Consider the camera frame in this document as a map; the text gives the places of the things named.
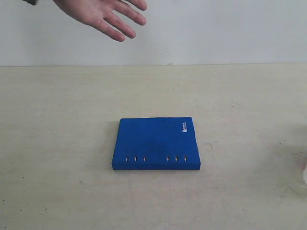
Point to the person's open hand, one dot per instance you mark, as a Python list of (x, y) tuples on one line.
[(99, 15)]

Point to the blue ring binder notebook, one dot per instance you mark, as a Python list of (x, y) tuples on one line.
[(157, 143)]

